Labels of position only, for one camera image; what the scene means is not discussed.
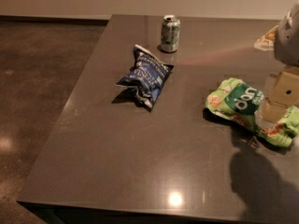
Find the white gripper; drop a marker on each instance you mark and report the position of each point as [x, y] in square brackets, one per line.
[288, 42]

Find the green rice chip bag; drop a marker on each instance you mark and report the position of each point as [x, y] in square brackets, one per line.
[237, 101]

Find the blue potato chip bag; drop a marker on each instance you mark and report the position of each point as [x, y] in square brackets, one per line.
[148, 76]

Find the clear orange snack wrapper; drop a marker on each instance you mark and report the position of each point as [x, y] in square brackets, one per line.
[266, 42]

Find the green white soda can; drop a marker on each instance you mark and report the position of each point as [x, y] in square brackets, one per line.
[170, 33]

